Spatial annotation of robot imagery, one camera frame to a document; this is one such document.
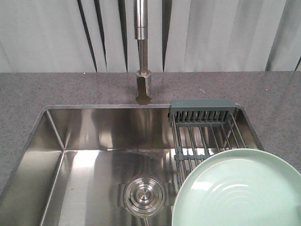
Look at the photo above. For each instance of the stainless steel faucet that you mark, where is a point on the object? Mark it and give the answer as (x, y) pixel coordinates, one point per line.
(143, 75)

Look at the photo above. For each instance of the light green round plate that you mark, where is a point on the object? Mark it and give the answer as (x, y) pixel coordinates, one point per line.
(240, 187)

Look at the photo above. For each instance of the grey over-sink drying rack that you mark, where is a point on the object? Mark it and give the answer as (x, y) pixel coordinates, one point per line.
(204, 127)

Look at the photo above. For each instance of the stainless steel sink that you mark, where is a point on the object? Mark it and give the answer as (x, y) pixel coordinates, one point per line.
(75, 158)

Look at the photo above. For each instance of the round steel sink drain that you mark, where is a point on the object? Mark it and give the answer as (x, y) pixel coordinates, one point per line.
(145, 196)

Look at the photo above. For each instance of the white pleated curtain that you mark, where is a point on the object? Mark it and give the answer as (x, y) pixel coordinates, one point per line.
(183, 36)

